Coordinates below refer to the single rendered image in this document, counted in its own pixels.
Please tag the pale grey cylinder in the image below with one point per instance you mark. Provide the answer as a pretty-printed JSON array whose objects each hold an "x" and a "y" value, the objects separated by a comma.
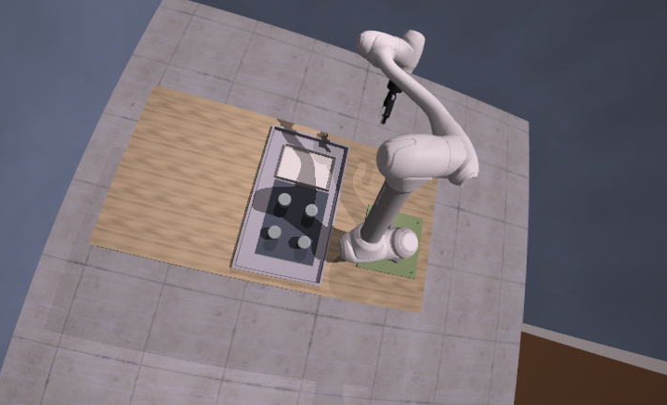
[
  {"x": 304, "y": 242},
  {"x": 284, "y": 200},
  {"x": 311, "y": 210},
  {"x": 274, "y": 232}
]

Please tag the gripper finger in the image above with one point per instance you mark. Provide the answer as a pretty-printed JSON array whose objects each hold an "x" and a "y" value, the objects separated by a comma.
[
  {"x": 390, "y": 102},
  {"x": 384, "y": 106}
]

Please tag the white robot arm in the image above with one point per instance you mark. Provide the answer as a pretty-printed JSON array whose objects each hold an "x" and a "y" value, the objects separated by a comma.
[{"x": 408, "y": 161}]

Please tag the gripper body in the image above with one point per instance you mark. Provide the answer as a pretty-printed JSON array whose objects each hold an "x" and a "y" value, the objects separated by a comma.
[{"x": 393, "y": 89}]

